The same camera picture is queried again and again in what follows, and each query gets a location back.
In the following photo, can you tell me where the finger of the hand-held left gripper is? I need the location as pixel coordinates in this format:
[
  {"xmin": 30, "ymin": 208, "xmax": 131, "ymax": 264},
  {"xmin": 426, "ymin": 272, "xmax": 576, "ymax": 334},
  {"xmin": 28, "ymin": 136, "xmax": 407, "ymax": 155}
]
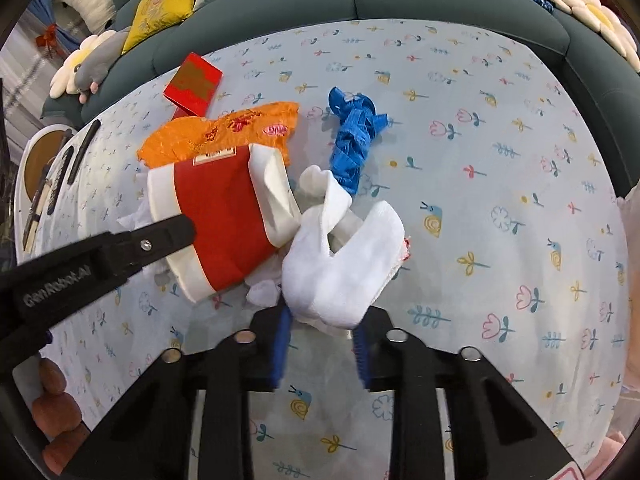
[{"xmin": 100, "ymin": 214, "xmax": 196, "ymax": 281}]

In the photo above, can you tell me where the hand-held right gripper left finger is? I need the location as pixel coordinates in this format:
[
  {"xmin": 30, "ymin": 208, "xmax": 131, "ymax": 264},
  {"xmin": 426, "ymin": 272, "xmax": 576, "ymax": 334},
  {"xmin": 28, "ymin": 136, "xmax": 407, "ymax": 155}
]
[{"xmin": 65, "ymin": 305, "xmax": 293, "ymax": 480}]

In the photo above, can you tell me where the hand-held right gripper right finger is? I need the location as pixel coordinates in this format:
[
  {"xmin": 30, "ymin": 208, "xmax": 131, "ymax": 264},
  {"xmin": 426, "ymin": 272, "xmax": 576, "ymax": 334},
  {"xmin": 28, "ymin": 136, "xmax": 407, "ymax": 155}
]
[{"xmin": 352, "ymin": 307, "xmax": 586, "ymax": 480}]

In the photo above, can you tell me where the person's left hand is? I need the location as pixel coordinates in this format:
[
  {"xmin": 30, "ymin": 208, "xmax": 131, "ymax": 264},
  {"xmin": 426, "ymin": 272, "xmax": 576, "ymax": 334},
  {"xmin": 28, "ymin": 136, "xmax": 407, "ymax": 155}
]
[{"xmin": 31, "ymin": 357, "xmax": 92, "ymax": 477}]

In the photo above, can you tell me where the crumpled white tissue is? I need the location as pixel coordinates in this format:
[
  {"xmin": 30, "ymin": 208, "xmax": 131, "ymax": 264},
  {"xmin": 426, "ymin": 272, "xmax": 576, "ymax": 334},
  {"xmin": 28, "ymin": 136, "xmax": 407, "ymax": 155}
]
[
  {"xmin": 117, "ymin": 204, "xmax": 157, "ymax": 234},
  {"xmin": 246, "ymin": 279, "xmax": 284, "ymax": 307}
]

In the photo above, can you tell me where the slim dark remote control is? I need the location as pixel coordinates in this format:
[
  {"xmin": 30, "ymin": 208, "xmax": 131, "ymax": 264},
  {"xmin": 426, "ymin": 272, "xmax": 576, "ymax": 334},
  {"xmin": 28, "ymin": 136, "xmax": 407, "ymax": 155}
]
[{"xmin": 67, "ymin": 120, "xmax": 102, "ymax": 184}]

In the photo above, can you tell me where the small orange plastic bag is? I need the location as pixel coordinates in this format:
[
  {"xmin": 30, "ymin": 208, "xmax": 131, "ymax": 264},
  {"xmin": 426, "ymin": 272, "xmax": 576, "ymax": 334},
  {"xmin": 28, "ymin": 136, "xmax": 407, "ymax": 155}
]
[{"xmin": 136, "ymin": 101, "xmax": 301, "ymax": 170}]

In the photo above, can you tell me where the round white wooden side table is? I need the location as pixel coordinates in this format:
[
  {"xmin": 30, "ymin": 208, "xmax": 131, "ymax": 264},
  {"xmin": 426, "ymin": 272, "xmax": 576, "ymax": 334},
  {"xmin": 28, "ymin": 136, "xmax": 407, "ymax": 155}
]
[{"xmin": 14, "ymin": 125, "xmax": 79, "ymax": 254}]

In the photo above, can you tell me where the flat red box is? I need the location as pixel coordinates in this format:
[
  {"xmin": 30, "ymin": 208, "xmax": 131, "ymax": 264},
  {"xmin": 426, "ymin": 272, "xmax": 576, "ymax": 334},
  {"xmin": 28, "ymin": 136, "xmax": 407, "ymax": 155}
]
[{"xmin": 163, "ymin": 52, "xmax": 224, "ymax": 117}]

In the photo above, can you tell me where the grey plush toy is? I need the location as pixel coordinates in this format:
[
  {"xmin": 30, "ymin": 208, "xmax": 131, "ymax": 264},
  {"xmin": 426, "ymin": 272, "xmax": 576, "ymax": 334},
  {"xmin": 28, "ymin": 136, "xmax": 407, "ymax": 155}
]
[{"xmin": 75, "ymin": 27, "xmax": 132, "ymax": 107}]

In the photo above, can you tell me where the blue plastic bag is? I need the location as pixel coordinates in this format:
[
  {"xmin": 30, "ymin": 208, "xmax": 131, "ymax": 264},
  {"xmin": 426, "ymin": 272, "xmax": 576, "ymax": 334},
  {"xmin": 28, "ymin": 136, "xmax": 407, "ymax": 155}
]
[{"xmin": 327, "ymin": 86, "xmax": 390, "ymax": 197}]

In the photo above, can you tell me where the red curtain tie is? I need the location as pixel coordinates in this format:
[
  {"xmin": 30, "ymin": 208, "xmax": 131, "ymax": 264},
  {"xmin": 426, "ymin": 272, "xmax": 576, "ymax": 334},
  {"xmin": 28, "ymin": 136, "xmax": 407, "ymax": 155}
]
[{"xmin": 35, "ymin": 25, "xmax": 64, "ymax": 57}]

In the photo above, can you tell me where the yellow embroidered cushion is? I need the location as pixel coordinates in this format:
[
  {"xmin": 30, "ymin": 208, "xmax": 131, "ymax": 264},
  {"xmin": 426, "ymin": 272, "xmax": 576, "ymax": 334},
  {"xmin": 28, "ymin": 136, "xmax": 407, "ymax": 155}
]
[{"xmin": 121, "ymin": 0, "xmax": 202, "ymax": 54}]

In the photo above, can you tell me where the light blue floral tablecloth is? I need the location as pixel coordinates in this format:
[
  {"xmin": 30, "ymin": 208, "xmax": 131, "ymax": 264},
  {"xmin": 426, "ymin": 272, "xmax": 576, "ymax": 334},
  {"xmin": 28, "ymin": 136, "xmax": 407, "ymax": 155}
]
[{"xmin": 15, "ymin": 19, "xmax": 632, "ymax": 480}]

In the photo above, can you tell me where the long white plush toy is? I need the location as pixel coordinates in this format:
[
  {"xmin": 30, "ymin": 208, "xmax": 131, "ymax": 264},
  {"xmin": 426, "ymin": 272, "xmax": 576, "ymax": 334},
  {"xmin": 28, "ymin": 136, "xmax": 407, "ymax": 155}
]
[{"xmin": 50, "ymin": 0, "xmax": 119, "ymax": 36}]

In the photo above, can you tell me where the blue curtain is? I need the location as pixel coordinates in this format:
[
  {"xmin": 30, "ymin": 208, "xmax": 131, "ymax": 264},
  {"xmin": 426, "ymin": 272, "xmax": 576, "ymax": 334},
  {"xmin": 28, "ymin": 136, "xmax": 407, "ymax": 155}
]
[{"xmin": 25, "ymin": 0, "xmax": 66, "ymax": 61}]

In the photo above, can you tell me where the pink fleece cloth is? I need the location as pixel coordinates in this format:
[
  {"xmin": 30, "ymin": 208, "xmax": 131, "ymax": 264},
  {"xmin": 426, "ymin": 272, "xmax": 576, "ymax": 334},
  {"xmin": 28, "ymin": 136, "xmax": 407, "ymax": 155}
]
[{"xmin": 582, "ymin": 430, "xmax": 632, "ymax": 480}]

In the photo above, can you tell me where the teal corner sofa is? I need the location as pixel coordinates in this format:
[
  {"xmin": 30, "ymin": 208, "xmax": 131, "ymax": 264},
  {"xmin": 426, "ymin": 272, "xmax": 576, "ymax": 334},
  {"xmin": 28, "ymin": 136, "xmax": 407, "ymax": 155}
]
[{"xmin": 40, "ymin": 0, "xmax": 640, "ymax": 196}]

